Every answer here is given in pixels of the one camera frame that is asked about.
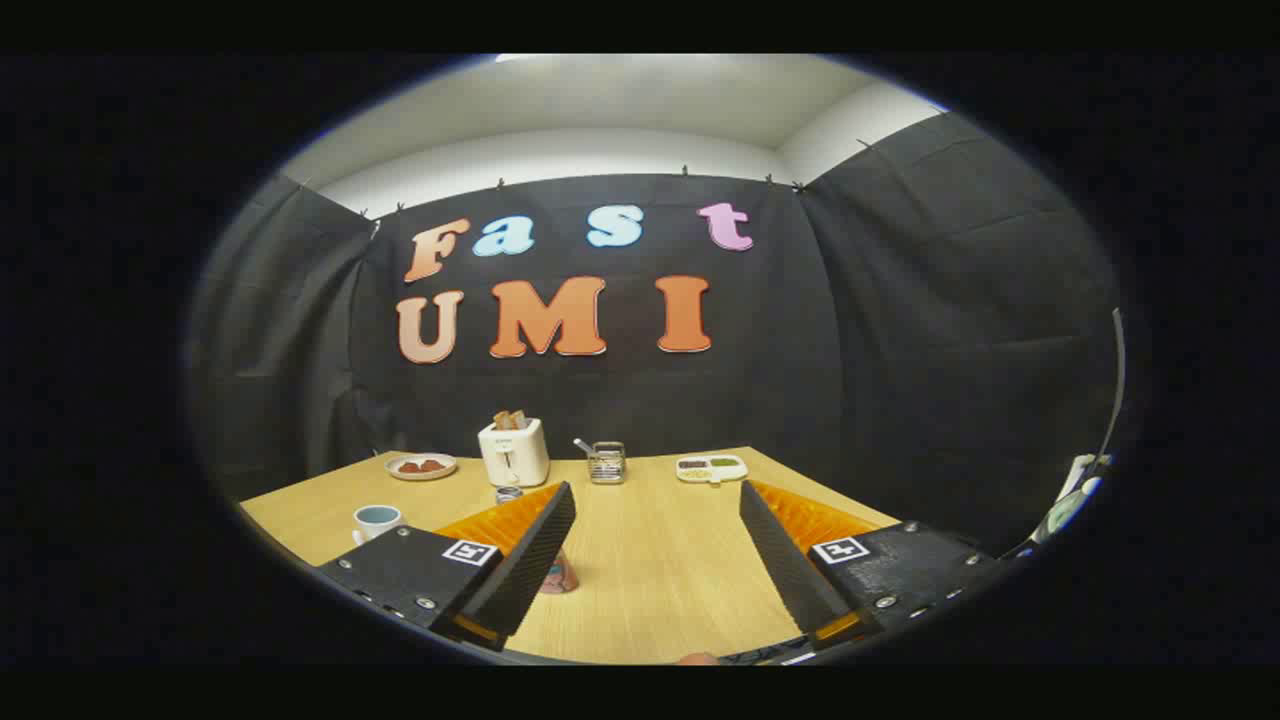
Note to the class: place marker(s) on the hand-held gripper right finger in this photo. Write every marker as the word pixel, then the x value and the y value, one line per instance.
pixel 785 565

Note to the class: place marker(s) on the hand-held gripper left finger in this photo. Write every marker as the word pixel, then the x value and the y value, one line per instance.
pixel 530 560

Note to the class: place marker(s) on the silver juice bottle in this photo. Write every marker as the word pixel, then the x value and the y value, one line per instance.
pixel 560 578

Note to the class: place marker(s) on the white cup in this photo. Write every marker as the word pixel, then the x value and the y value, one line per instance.
pixel 378 519

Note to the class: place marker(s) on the white toaster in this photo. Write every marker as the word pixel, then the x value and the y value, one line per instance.
pixel 514 455

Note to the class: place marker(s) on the white divided dish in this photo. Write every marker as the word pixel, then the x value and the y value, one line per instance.
pixel 712 470

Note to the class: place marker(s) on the metal mesh holder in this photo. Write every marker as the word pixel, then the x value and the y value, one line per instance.
pixel 607 465

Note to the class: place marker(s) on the wooden table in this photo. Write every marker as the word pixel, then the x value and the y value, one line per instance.
pixel 660 560

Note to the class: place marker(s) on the small white plate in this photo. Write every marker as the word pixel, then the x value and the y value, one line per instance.
pixel 421 475

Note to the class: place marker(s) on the toast slice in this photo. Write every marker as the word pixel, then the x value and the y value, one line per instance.
pixel 510 420

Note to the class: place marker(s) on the white and green device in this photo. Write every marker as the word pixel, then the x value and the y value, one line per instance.
pixel 1065 505

